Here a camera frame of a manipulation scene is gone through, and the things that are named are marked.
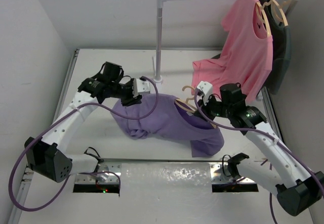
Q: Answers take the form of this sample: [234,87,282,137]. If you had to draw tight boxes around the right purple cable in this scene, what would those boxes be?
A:
[194,88,322,224]

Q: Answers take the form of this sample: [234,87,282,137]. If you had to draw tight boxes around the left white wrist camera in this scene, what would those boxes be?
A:
[133,78,150,97]

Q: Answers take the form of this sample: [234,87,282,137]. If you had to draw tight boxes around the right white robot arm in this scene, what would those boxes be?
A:
[194,81,323,216]

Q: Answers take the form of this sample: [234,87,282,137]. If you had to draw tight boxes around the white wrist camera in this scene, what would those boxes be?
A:
[133,78,150,97]
[196,81,213,103]

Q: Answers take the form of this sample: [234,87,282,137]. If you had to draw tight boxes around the beige hanger in dark shirt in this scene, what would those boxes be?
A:
[272,0,292,27]

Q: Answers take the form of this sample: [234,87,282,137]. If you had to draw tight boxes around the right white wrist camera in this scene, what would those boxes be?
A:
[196,81,213,103]

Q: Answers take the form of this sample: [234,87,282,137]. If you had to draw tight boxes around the beige hanger in pink shirt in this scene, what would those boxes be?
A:
[255,0,273,37]

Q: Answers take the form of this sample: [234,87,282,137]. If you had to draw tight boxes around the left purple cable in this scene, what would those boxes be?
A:
[8,76,160,212]

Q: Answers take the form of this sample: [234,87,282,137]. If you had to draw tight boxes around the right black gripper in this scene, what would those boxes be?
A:
[194,92,231,122]

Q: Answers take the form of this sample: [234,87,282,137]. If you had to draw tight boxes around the metal base plate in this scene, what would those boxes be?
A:
[209,161,255,185]
[74,162,122,185]

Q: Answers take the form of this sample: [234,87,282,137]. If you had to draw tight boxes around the beige hanger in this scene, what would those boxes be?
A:
[255,0,273,37]
[174,85,217,128]
[272,0,292,27]

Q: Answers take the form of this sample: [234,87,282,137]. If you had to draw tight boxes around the dark grey t shirt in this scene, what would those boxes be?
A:
[213,0,292,94]

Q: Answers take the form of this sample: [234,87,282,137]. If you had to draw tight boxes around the purple t shirt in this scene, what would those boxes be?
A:
[112,94,224,157]

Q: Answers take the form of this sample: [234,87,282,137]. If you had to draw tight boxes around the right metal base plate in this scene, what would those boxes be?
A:
[209,161,255,185]

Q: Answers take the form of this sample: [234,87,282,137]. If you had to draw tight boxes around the pink t shirt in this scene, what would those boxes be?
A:
[191,0,273,103]

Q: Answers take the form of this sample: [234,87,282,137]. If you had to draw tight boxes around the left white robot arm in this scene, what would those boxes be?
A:
[25,62,150,183]

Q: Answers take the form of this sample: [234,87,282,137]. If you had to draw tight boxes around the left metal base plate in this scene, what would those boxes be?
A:
[74,162,122,185]

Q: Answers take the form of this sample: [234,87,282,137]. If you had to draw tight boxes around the purple cable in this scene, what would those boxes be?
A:
[194,88,322,224]
[8,76,160,212]

